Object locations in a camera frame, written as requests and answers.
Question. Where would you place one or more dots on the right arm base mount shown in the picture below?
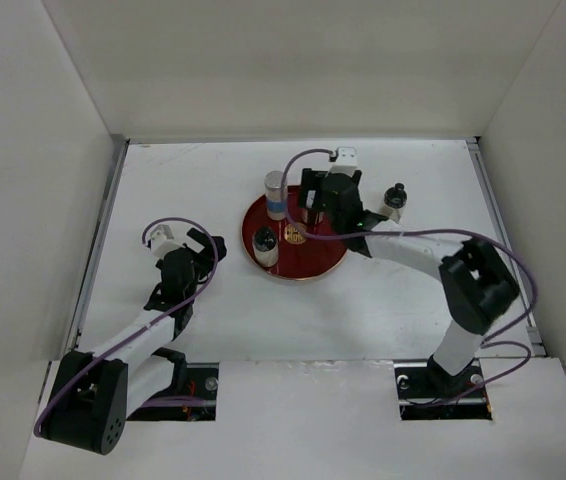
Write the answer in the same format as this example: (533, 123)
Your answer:
(421, 399)

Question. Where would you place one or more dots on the tall silver-lid bead bottle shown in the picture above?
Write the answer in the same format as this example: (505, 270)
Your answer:
(276, 196)

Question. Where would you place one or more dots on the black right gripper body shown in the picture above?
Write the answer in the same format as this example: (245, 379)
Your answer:
(337, 224)

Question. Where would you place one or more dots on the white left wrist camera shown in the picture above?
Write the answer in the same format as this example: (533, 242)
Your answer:
(162, 241)

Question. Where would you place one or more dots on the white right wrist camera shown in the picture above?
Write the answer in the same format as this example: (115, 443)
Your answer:
(343, 160)

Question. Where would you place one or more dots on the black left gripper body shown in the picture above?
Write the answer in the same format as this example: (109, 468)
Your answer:
(202, 266)

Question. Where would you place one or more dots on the red round tray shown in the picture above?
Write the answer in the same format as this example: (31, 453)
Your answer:
(300, 258)

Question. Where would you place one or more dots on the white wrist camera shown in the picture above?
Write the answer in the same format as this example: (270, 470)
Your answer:
(162, 241)
(343, 160)

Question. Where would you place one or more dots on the white-lid short jar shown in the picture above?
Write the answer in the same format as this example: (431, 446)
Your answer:
(312, 217)

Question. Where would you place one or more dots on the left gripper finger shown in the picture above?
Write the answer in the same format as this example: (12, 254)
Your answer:
(198, 241)
(217, 249)

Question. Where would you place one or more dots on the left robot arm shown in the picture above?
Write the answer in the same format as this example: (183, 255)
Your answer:
(94, 392)

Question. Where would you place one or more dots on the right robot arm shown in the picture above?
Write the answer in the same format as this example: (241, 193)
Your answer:
(478, 287)

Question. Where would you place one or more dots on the black-cap white jar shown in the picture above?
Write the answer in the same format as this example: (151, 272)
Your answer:
(265, 247)

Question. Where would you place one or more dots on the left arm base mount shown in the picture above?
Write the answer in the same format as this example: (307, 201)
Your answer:
(193, 399)

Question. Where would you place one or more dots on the black-cap spice jar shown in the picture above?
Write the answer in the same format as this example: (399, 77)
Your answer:
(394, 202)

